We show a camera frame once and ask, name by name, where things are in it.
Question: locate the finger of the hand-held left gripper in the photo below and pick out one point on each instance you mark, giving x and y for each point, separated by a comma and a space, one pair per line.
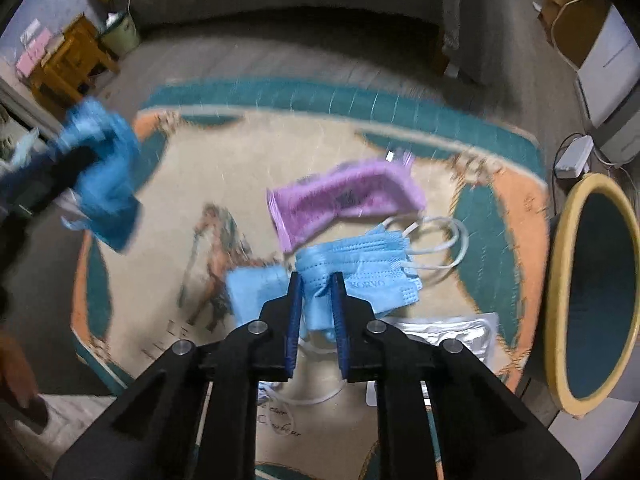
65, 170

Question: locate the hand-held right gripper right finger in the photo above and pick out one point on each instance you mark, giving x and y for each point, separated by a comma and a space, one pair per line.
341, 330

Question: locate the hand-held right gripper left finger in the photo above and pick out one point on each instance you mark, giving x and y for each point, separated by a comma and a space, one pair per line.
294, 320

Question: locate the yellow rimmed teal bin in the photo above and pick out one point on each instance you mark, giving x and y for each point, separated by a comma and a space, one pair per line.
600, 285

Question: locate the person's left forearm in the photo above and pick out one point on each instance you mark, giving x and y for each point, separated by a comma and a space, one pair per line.
15, 370

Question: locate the pale blue face mask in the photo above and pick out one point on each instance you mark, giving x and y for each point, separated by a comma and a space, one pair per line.
255, 295

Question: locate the light blue desk object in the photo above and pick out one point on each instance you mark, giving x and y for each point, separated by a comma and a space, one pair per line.
22, 147

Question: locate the white desk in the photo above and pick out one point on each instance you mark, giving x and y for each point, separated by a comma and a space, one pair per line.
20, 105

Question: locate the wooden nightstand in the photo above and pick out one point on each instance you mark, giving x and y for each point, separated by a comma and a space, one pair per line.
70, 60

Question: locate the purple face mask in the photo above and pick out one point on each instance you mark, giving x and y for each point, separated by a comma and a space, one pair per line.
330, 205

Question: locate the pink paper sheet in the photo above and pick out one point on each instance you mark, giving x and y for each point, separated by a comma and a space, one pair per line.
32, 52

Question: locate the silver foil blister pack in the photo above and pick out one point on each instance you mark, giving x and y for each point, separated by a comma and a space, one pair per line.
465, 332

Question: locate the teal and orange patterned rug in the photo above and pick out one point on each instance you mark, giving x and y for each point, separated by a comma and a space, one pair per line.
210, 155

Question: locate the small green white bucket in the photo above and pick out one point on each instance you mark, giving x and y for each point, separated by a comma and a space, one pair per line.
120, 35

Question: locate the white power strip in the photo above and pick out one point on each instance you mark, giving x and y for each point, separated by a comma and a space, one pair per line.
575, 156

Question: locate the white air purifier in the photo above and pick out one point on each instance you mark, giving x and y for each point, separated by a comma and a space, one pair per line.
612, 70

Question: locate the wooden side cabinet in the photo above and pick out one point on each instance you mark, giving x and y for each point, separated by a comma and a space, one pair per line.
575, 15

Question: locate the white wall note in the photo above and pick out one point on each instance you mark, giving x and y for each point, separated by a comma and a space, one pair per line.
31, 30

